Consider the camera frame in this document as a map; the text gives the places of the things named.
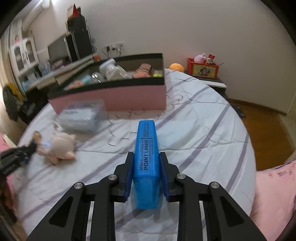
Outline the black computer tower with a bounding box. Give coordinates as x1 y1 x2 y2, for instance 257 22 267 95
67 15 93 59

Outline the teal round case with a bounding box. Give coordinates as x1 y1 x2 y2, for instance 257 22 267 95
80 75 95 85

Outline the white air conditioner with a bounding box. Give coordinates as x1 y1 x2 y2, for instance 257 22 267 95
22 0 51 31

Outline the dark jacket on chair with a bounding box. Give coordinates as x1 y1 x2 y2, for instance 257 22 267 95
3 83 26 122

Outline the pink plush in crate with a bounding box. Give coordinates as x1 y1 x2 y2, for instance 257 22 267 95
194 53 207 64

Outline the red crate with picture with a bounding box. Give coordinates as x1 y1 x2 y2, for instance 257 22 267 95
187 58 219 79

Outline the black floor scale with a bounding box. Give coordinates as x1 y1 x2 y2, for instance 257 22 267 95
231 104 246 118

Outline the pink pig doll figure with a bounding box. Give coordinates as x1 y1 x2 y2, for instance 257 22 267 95
32 131 76 166

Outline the orange octopus plush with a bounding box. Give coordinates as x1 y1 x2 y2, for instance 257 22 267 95
169 63 184 72

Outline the yellow point liner highlighter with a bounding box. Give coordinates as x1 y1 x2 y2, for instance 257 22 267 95
152 70 163 78

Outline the red white calendar stand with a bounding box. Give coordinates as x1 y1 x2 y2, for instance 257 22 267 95
67 4 81 20

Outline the white handheld device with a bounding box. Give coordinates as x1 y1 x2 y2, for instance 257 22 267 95
99 58 129 81

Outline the white striped bed quilt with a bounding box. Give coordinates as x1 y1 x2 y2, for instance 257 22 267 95
14 69 255 233

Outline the pink black storage box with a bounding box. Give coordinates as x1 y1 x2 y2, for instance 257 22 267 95
48 53 167 113

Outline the black computer monitor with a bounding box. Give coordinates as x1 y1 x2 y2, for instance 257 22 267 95
47 34 72 64

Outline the clear plastic wipes pack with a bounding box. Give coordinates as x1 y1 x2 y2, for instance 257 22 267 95
57 99 106 133

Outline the rose gold metallic cylinder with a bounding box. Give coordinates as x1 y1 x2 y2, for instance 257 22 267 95
132 63 154 78

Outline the blue point liner highlighter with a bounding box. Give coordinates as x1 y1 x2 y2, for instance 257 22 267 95
133 120 161 209

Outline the white wall power strip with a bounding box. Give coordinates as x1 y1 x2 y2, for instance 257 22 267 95
102 42 124 51

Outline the white glass door cabinet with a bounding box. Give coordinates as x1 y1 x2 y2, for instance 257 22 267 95
10 37 39 77

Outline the white desk with drawers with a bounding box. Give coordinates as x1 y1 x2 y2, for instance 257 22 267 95
22 54 95 93

